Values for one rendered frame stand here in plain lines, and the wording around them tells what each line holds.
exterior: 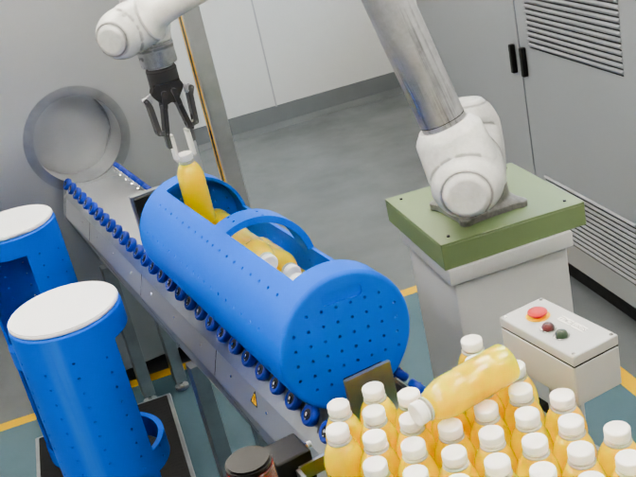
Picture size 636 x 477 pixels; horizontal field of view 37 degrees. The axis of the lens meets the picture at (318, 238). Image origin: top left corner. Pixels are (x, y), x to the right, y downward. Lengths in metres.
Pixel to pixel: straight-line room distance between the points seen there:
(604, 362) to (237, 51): 5.57
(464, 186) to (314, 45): 5.22
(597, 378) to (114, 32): 1.19
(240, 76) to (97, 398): 4.88
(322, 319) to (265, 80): 5.41
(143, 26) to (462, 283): 0.92
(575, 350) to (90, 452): 1.30
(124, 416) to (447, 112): 1.10
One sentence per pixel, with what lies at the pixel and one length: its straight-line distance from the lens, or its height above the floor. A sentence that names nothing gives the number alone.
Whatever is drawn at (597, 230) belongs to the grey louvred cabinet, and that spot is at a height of 0.36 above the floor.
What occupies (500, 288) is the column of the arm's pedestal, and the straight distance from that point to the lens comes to 2.30.
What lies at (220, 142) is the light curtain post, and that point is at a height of 1.11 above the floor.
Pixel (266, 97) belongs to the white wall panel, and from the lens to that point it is 7.13.
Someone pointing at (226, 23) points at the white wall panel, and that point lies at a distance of 6.98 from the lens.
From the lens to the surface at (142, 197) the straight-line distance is 2.93.
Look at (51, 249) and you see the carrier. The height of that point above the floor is 0.94.
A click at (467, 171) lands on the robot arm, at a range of 2.00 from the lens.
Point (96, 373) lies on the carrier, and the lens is 2.38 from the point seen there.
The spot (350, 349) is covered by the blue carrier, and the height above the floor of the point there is 1.07.
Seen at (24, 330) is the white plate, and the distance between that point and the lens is 2.40.
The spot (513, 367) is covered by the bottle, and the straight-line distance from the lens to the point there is 1.58.
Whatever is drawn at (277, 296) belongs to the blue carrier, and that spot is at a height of 1.20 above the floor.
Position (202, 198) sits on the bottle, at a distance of 2.41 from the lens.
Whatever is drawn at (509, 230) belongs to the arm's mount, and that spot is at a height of 1.05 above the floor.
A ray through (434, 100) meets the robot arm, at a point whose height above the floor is 1.41.
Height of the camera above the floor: 1.99
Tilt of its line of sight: 23 degrees down
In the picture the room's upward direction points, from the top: 13 degrees counter-clockwise
